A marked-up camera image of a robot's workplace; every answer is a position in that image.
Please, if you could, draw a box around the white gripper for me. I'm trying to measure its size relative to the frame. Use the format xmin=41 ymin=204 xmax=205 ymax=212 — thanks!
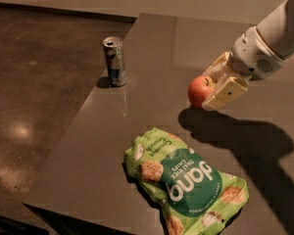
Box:
xmin=202 ymin=26 xmax=284 ymax=111

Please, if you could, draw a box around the red apple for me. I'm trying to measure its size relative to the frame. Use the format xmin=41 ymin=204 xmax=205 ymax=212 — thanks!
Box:
xmin=188 ymin=75 xmax=215 ymax=109

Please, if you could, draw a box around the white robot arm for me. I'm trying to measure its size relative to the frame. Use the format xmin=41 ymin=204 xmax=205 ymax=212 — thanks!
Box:
xmin=201 ymin=0 xmax=294 ymax=111

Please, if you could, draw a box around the green rice chip bag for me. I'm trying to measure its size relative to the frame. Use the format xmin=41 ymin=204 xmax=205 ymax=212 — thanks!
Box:
xmin=124 ymin=128 xmax=249 ymax=235

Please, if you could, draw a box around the silver drink can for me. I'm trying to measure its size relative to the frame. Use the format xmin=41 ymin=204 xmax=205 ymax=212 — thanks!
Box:
xmin=103 ymin=36 xmax=126 ymax=87

